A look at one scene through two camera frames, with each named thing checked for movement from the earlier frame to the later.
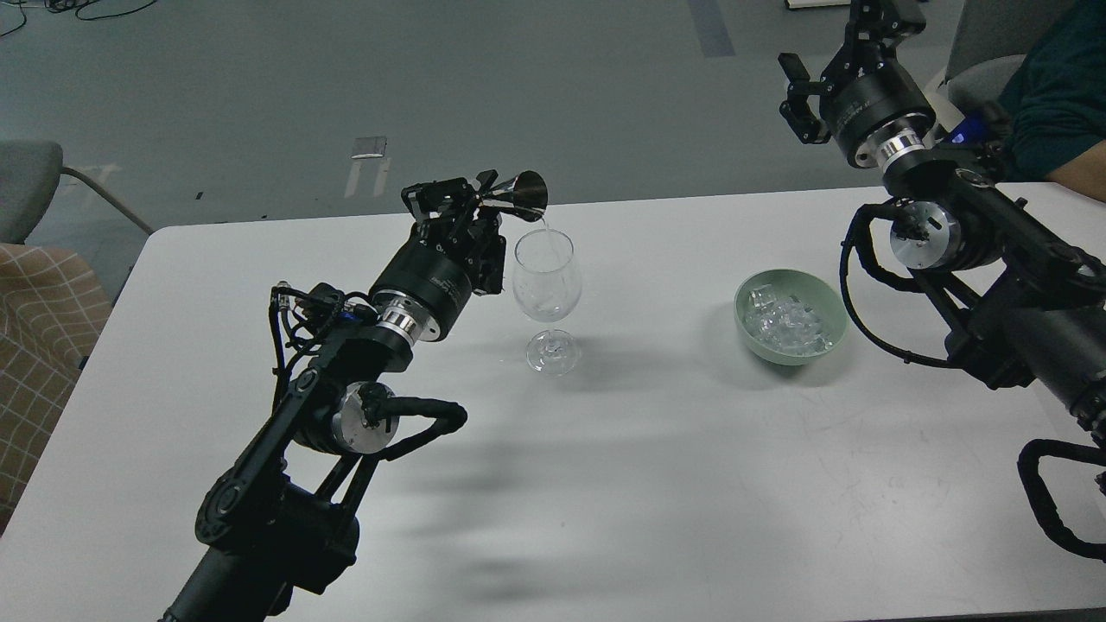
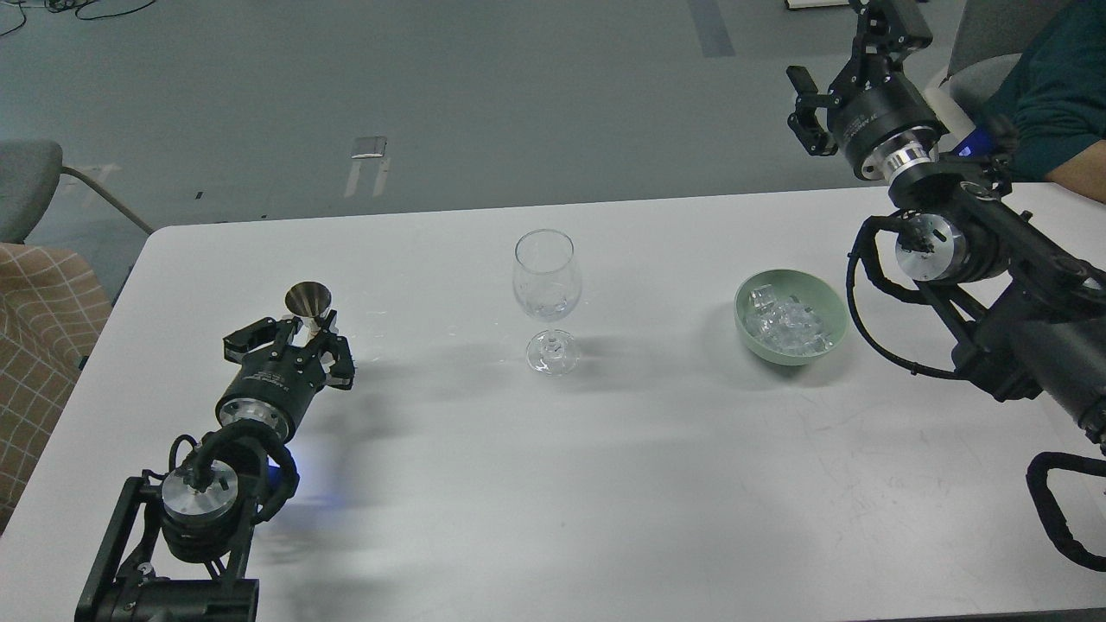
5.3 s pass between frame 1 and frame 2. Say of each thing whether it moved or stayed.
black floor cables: stayed
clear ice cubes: stayed
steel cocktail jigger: moved
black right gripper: stayed
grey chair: stayed
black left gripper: moved
